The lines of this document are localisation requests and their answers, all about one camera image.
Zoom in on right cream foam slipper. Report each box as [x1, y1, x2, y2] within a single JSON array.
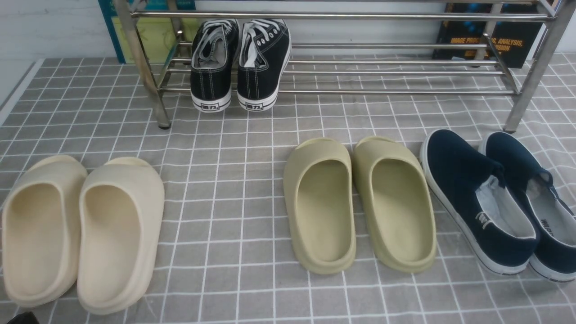
[[76, 157, 165, 315]]

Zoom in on grey checkered cloth mat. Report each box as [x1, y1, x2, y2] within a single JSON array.
[[1, 58, 575, 324]]

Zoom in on navy slip-on shoe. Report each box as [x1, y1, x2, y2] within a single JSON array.
[[420, 129, 539, 275], [479, 132, 576, 283]]

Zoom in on right black canvas sneaker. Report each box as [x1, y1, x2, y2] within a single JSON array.
[[237, 19, 292, 112]]

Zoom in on steel shoe rack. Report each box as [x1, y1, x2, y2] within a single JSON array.
[[113, 0, 575, 133]]

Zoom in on black object bottom left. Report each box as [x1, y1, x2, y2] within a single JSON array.
[[7, 311, 39, 324]]

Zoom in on olive foam slipper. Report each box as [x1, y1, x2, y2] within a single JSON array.
[[283, 137, 356, 275], [352, 136, 437, 273]]

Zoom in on left cream foam slipper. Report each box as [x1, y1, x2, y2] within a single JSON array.
[[2, 155, 88, 308]]

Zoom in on cream foam slipper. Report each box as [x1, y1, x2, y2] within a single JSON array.
[[76, 157, 165, 315], [2, 155, 88, 308]]

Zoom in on black canvas sneaker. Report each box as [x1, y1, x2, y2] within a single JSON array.
[[190, 19, 239, 113], [237, 19, 292, 112]]

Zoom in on left olive foam slipper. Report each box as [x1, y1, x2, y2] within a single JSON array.
[[283, 137, 356, 275]]

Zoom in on left black canvas sneaker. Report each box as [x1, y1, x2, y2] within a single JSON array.
[[190, 19, 239, 113]]

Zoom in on right olive foam slipper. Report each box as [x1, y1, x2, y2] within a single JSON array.
[[352, 136, 437, 273]]

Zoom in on black image processing book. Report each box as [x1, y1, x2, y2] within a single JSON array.
[[432, 3, 542, 68]]

